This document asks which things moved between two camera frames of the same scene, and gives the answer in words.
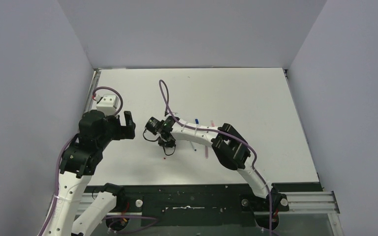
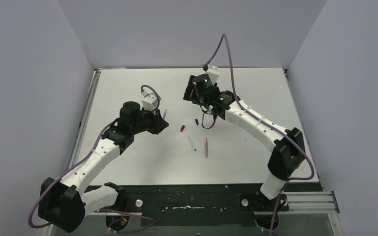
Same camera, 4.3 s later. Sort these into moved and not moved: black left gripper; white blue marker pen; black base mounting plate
Moved: black left gripper
Not moved: white blue marker pen; black base mounting plate
